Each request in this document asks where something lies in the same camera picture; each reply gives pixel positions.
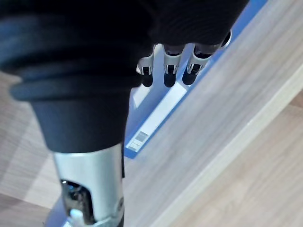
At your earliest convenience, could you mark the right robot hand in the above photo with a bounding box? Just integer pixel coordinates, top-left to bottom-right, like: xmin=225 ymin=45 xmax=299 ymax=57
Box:
xmin=0 ymin=0 xmax=249 ymax=227

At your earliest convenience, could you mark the light wood cabinet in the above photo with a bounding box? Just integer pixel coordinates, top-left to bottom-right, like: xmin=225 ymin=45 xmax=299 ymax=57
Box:
xmin=0 ymin=0 xmax=303 ymax=227

